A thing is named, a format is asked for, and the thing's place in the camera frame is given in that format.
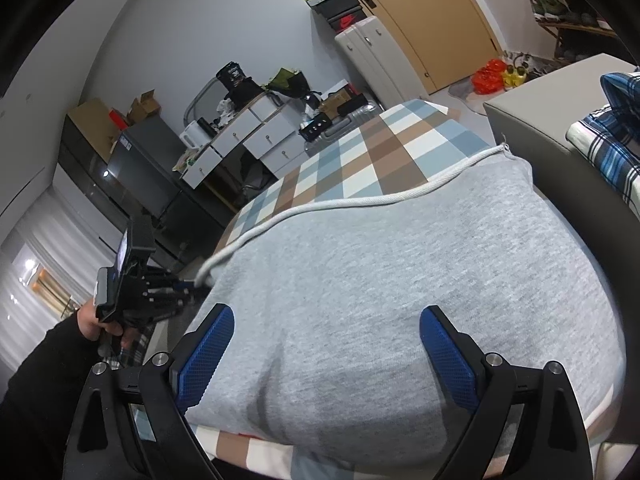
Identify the white suitcase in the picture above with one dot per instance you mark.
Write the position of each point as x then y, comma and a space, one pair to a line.
380, 60

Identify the brown open box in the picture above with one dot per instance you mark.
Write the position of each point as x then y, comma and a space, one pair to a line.
332, 102

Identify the grey door mat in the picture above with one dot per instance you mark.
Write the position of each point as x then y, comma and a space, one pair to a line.
465, 97

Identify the dark grey refrigerator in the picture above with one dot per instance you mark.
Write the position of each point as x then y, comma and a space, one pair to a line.
145, 160

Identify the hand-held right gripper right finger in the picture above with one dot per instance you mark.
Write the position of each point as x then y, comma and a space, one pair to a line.
450, 360

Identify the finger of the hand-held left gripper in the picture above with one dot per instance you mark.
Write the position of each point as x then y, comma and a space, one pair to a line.
172, 284
165, 306

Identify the person's left forearm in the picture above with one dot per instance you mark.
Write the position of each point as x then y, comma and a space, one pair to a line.
40, 400

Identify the grey curved tube frame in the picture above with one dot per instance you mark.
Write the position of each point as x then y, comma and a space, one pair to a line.
197, 97

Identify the crumpled white cloth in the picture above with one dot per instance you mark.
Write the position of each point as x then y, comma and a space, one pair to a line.
224, 110

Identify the silver suitcase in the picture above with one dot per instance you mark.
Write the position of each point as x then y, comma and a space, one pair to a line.
345, 127

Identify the dark glass cabinet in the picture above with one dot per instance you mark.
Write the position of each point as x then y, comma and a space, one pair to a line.
85, 175

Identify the shoe rack with shoes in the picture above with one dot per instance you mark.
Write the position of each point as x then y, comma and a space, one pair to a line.
555, 7

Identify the wooden shoe rack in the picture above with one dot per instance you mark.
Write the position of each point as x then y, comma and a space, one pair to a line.
575, 27

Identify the grey printed hoodie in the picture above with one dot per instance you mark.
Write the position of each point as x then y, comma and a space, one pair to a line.
375, 285

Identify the loose dark shoes pile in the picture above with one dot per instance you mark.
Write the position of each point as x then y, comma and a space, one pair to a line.
537, 62

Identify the wooden door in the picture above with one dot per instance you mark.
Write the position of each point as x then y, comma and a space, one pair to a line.
440, 20

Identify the cardboard boxes on cabinet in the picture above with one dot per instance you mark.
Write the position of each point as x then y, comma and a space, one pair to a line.
92, 127

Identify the black pouch bag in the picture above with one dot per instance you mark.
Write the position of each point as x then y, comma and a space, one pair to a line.
232, 76

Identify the grey headboard box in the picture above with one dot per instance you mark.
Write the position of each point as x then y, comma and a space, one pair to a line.
530, 120

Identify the black box with dots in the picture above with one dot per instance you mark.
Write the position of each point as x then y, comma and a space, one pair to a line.
315, 127

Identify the flat black box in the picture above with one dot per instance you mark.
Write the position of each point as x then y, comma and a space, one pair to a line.
352, 106

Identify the yellow shoes pair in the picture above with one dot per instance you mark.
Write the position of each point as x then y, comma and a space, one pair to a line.
514, 77

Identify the black red shoe box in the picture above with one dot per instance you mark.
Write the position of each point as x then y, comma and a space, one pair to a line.
347, 22

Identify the white sheer curtain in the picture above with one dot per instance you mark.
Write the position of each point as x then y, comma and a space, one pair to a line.
55, 240

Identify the open cardboard box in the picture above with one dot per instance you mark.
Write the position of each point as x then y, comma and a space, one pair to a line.
144, 107

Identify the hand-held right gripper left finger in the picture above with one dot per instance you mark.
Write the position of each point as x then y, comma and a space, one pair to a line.
205, 355

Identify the orange plastic bag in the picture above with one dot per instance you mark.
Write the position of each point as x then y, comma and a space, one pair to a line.
487, 77

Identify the person's left hand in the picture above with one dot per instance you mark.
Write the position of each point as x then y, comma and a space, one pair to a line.
92, 322

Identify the white desk with drawers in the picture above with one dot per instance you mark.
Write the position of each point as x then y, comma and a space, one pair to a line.
260, 135

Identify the checkered bed blanket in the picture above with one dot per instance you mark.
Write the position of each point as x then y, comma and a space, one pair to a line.
350, 160

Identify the black round box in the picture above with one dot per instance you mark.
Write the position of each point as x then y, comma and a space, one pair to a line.
247, 92

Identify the black white plaid cloth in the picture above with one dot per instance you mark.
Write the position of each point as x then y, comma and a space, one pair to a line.
132, 345

